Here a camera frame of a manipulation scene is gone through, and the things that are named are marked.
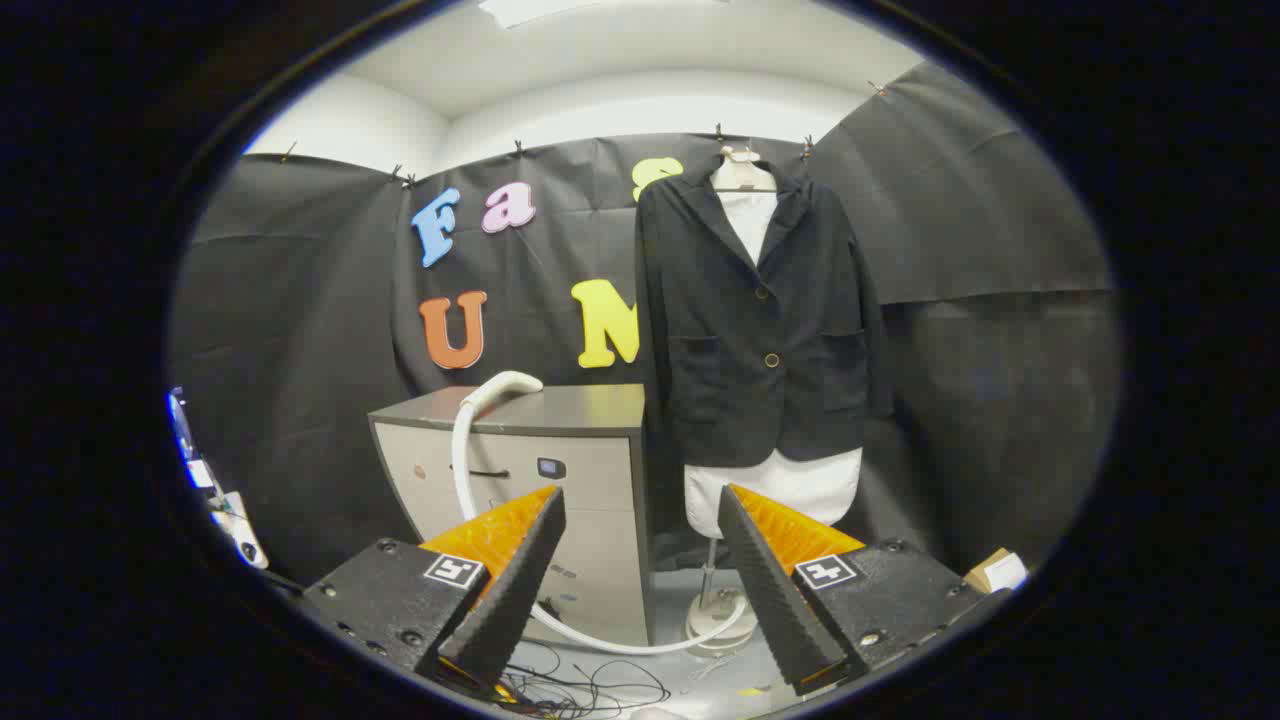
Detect white garment steamer base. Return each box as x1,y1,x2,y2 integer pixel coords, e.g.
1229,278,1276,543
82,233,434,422
685,538,761,656

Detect black blazer jacket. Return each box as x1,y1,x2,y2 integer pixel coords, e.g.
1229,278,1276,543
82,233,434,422
635,155,894,469

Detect white garment steamer head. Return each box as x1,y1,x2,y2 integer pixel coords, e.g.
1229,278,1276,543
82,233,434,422
460,370,545,413

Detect grey metal cabinet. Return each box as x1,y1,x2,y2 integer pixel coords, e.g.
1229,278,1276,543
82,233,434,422
368,384,656,646

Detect thin black floor cables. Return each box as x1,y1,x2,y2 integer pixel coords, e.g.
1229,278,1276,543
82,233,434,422
495,640,671,719

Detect white plastic hanger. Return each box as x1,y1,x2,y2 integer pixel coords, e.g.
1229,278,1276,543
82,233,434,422
710,145,778,194

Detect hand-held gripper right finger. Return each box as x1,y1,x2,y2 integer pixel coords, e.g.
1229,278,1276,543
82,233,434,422
716,484,1011,699

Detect small cardboard box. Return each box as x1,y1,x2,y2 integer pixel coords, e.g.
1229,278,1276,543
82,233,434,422
965,548,1029,594

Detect black backdrop cloth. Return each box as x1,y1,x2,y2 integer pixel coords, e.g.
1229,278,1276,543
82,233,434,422
168,62,1123,591

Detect white garment steamer hose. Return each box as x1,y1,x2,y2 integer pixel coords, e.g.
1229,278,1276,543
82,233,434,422
450,400,751,657

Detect white shirt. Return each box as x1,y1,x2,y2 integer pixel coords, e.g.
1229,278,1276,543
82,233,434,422
684,188,863,541

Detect white equipment with cables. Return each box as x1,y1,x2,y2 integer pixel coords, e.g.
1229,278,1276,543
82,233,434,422
168,388,269,571

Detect row of small backdrop clips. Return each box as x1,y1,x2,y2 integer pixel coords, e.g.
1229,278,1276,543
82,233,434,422
280,80,891,191

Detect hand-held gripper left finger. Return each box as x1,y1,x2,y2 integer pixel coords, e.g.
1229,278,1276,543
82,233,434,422
300,485,568,701

